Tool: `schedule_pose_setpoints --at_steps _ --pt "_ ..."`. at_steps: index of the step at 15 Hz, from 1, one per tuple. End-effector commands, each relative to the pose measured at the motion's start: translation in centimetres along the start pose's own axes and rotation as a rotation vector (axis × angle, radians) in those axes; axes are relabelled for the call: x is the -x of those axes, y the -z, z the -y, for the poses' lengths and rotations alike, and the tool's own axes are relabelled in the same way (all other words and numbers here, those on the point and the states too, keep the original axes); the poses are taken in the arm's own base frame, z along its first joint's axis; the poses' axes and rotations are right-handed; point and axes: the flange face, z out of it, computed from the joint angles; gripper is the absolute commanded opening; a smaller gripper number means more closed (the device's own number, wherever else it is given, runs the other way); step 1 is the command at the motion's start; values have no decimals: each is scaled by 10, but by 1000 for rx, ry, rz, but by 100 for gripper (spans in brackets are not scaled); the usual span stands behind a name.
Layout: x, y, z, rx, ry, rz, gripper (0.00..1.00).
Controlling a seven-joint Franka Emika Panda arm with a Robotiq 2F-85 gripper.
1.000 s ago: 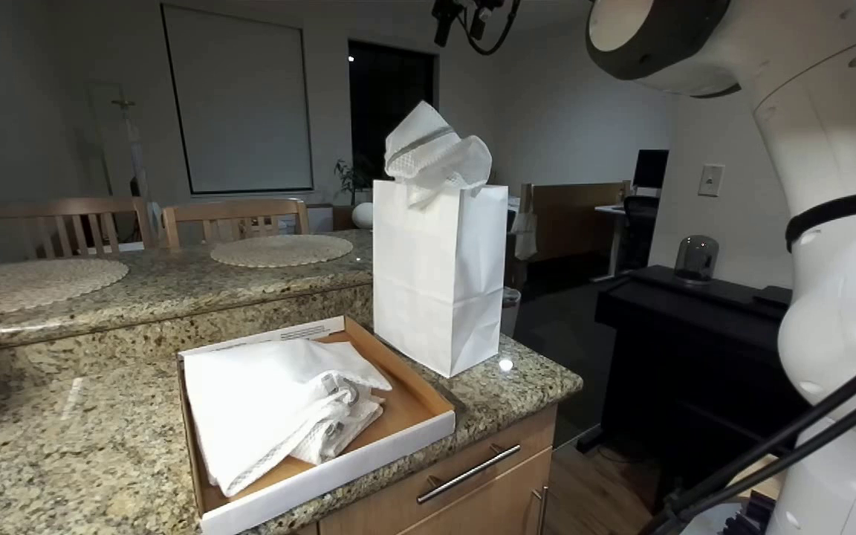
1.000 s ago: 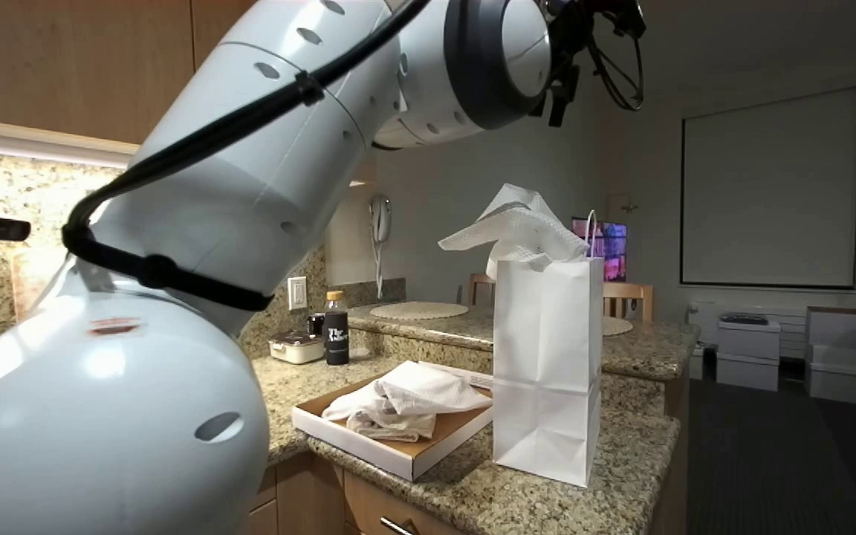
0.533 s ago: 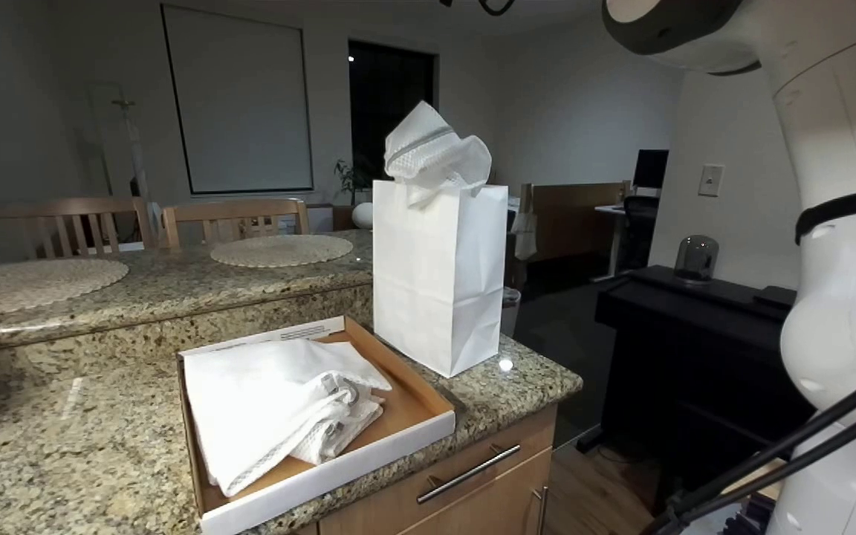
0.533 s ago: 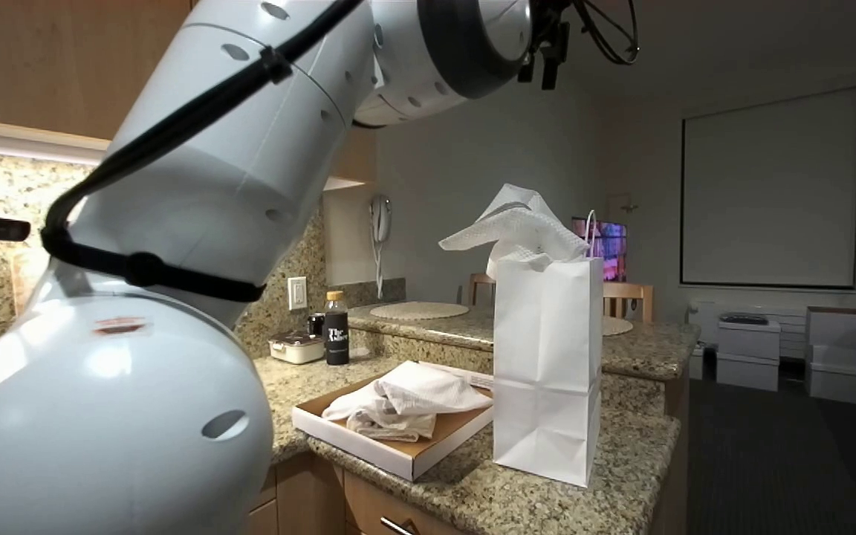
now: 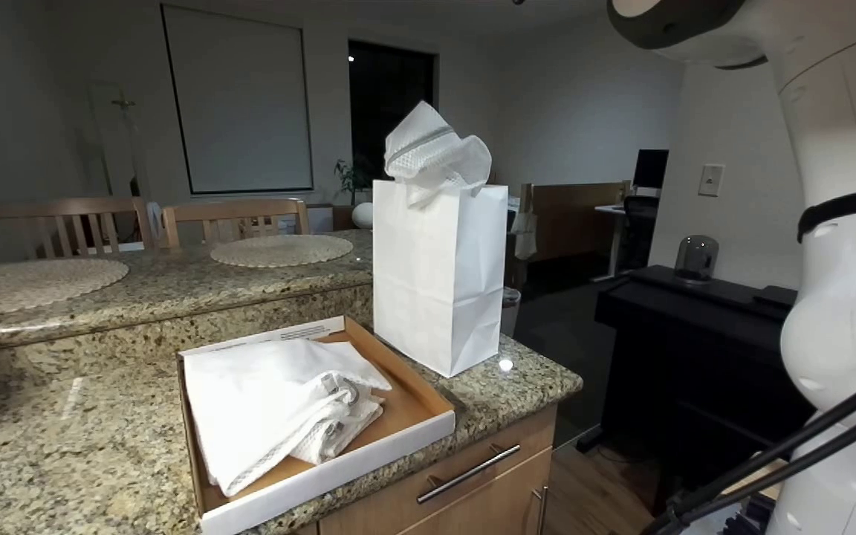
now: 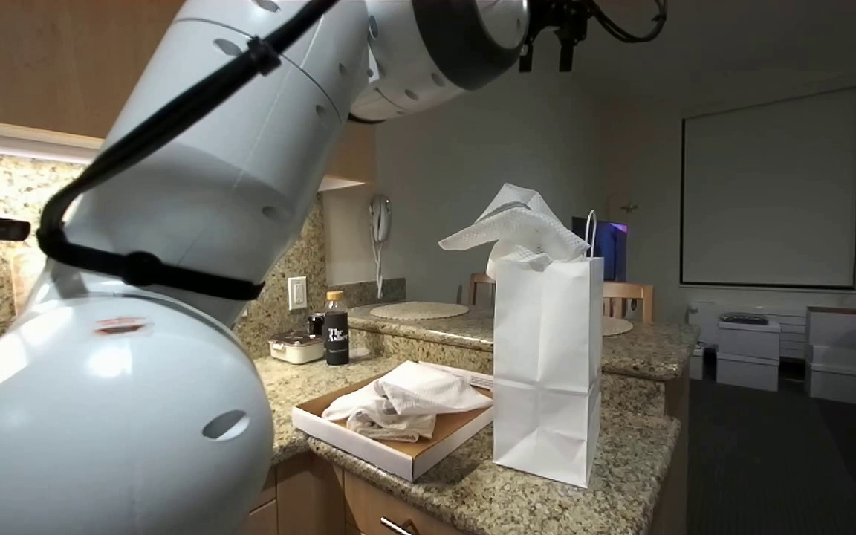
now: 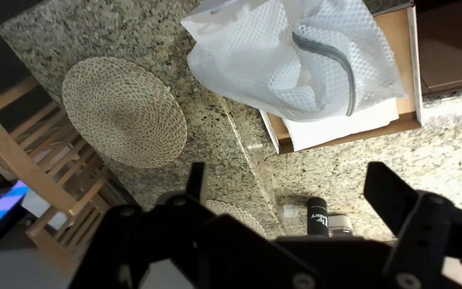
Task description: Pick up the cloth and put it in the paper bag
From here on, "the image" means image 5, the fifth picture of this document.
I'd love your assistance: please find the white cloth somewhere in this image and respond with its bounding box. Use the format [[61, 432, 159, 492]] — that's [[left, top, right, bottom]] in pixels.
[[382, 99, 496, 212], [182, 337, 395, 501]]

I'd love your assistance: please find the white paper bag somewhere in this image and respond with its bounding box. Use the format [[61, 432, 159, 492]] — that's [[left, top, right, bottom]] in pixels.
[[370, 175, 511, 380]]

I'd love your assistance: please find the small grey trash bin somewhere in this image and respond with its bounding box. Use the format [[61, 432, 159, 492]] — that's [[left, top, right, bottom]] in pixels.
[[499, 285, 527, 340]]

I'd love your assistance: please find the green houseplant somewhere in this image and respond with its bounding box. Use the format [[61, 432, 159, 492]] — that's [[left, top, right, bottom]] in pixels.
[[333, 159, 379, 232]]

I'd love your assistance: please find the brown wooden cabinet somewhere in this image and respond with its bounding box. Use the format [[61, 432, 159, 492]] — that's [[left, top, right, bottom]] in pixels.
[[521, 181, 630, 293]]

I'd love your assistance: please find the round woven placemat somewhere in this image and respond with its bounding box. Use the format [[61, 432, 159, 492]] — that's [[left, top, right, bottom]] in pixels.
[[208, 232, 358, 273], [0, 255, 132, 324]]

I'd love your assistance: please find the white desk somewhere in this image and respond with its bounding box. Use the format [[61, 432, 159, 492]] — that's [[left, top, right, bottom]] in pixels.
[[593, 202, 659, 279]]

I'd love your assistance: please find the wooden dining chair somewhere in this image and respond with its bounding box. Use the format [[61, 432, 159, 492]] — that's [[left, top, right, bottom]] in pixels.
[[0, 195, 159, 264], [159, 196, 309, 251]]

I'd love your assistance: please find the wooden tray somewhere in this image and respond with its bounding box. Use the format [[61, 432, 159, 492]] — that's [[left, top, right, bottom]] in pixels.
[[179, 313, 459, 535]]

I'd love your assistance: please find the wooden cabinet drawer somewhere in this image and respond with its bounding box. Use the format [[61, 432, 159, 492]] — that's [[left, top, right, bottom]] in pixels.
[[288, 404, 560, 535]]

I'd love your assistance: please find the dark computer monitor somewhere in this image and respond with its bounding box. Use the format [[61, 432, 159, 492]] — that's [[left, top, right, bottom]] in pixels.
[[634, 145, 673, 192]]

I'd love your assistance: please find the white projector screen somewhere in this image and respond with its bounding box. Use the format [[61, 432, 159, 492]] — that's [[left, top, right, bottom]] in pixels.
[[160, 3, 315, 196]]

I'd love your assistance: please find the dark rounded glass object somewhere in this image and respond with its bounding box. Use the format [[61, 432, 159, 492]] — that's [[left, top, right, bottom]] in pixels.
[[674, 232, 723, 279]]

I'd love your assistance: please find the black digital piano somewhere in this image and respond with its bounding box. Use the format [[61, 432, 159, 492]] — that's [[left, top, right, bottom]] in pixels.
[[594, 264, 818, 517]]

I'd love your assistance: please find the light wooden side table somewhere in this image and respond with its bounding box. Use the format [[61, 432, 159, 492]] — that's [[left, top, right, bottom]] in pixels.
[[679, 449, 795, 535]]

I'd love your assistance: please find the metal drawer handle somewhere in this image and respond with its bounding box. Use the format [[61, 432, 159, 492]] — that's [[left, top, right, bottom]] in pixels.
[[417, 444, 527, 508]]

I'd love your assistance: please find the white light switch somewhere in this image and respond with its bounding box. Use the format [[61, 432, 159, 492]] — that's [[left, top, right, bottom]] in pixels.
[[697, 160, 725, 200]]

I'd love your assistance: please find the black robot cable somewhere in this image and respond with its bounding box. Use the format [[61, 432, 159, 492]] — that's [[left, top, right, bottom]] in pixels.
[[645, 361, 856, 535]]

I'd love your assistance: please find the black arm strap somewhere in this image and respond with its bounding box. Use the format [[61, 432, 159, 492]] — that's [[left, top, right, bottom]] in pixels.
[[795, 189, 856, 244]]

